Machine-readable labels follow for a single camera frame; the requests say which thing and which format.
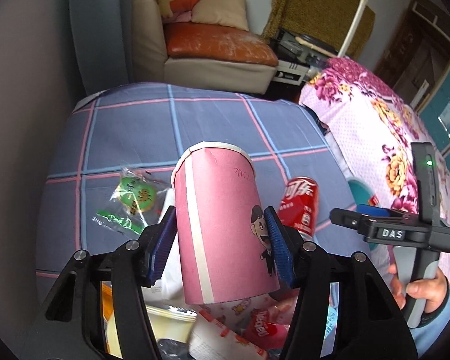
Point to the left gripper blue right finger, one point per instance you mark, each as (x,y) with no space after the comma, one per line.
(283,244)

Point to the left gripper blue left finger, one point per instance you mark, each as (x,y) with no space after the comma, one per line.
(157,251)

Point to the pink paper cup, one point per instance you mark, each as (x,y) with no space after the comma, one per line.
(224,246)

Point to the teal trash bin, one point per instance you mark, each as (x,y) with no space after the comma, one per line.
(362,192)

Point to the right hand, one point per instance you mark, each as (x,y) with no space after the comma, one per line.
(433,291)

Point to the green snack wrapper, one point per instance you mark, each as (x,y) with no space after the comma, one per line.
(136,203)

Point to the red cola can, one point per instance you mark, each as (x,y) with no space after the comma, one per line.
(299,206)

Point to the red white snack bag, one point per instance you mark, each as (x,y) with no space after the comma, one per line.
(268,328)

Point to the pink floral bed sheet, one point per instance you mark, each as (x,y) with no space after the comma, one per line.
(373,128)

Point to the blue plaid tablecloth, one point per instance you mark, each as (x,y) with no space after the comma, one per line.
(147,127)

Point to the cream sofa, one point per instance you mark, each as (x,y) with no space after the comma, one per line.
(151,63)

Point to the black stereo equipment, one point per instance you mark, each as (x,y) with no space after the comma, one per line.
(301,57)

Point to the orange leather seat cushion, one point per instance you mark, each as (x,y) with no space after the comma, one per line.
(216,42)

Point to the brown patterned cloth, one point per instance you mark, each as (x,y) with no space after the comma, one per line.
(326,20)

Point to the beige pillow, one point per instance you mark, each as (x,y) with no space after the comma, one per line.
(228,13)

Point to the blue grey curtain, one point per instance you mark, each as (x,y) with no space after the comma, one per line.
(101,31)

